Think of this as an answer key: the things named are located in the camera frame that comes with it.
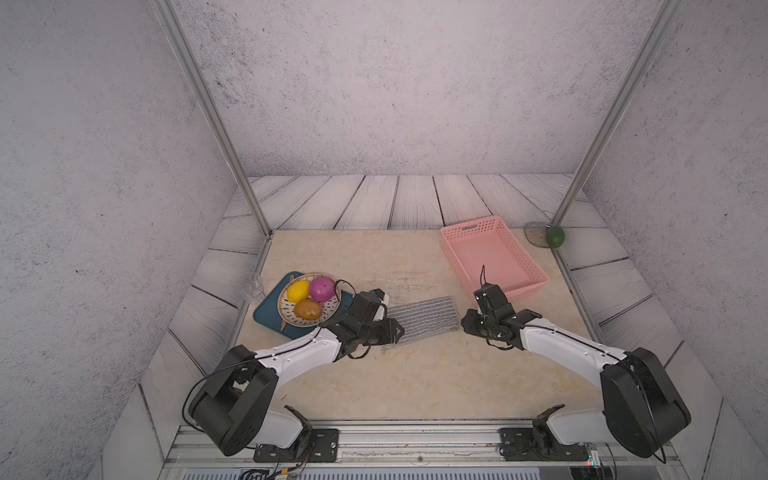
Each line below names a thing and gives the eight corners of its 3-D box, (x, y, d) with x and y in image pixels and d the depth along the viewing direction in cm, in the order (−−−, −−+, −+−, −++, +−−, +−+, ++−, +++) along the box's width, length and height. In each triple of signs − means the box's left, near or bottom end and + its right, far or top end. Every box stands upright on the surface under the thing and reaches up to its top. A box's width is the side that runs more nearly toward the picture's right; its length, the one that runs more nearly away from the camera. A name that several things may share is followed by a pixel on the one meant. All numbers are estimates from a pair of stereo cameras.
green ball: (550, 249, 117) (555, 242, 113) (543, 234, 122) (547, 226, 119) (564, 249, 117) (569, 242, 113) (556, 234, 122) (561, 226, 119)
